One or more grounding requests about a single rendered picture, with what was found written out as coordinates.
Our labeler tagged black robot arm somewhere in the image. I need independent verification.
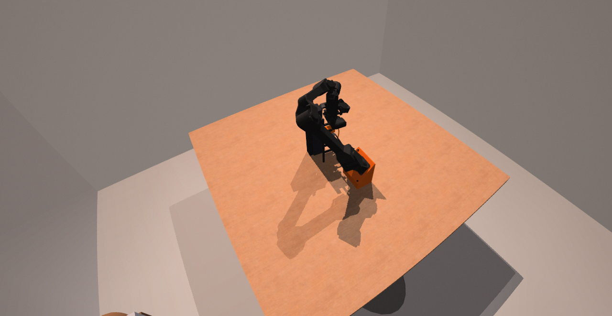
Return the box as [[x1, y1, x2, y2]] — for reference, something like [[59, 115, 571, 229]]
[[295, 78, 370, 175]]

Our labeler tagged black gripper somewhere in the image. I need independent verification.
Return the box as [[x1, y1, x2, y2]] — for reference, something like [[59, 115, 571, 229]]
[[319, 102, 346, 130]]

